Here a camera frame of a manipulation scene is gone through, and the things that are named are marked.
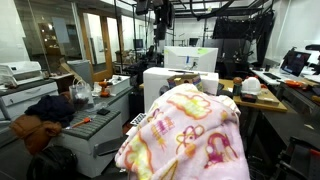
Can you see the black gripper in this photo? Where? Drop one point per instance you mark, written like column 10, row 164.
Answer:
column 165, row 13

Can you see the pink patterned fleece blanket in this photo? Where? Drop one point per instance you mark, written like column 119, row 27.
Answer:
column 186, row 140

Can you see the small distant black monitor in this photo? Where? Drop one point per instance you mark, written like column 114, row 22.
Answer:
column 193, row 41
column 138, row 43

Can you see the white box with green sticker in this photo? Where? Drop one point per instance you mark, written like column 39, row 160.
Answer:
column 186, row 56

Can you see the colourful toy blocks box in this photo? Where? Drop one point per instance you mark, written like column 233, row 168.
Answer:
column 186, row 80

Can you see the white box appliance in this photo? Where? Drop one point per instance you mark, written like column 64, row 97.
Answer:
column 156, row 86

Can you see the wooden door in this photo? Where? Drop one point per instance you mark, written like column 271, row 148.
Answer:
column 106, row 46

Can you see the small white open box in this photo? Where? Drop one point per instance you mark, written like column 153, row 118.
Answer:
column 118, row 85

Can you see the orange drill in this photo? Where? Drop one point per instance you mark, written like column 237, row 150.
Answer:
column 104, row 89

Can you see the black curtain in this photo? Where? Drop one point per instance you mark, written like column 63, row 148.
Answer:
column 243, row 36

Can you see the white keypad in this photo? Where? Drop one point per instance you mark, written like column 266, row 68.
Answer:
column 137, row 119

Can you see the dark bottle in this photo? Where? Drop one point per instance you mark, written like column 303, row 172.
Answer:
column 237, row 86

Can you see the black wallet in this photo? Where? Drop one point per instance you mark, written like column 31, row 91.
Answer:
column 103, row 112

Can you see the clear plastic bag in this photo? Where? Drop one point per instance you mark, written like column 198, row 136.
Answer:
column 81, row 95

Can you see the white helmet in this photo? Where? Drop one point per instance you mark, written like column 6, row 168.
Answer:
column 251, row 86

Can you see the black device with red label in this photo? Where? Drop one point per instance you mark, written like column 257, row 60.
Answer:
column 248, row 97

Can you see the white desk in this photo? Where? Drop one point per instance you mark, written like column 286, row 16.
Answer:
column 266, row 76

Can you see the black keyboard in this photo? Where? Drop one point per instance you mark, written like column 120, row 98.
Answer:
column 271, row 76

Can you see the light wooden table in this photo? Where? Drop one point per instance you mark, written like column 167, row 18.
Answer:
column 263, row 100

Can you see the navy cloth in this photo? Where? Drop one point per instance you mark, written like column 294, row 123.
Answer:
column 50, row 108

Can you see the open laptop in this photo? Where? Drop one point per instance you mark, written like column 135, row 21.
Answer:
column 295, row 63

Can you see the orange object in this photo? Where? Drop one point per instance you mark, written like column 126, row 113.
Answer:
column 295, row 84

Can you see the white printer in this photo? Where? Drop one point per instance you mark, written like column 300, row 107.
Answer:
column 20, row 71

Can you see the white cabinet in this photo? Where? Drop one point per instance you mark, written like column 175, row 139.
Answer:
column 26, row 100

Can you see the brown jacket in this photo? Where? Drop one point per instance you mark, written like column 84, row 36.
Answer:
column 33, row 133

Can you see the black backpack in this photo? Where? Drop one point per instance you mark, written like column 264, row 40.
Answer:
column 51, row 165

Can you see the black cart with orange clamps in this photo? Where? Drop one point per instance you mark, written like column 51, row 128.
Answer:
column 296, row 160

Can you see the black metal frame structure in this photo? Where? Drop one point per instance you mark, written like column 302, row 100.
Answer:
column 115, row 33

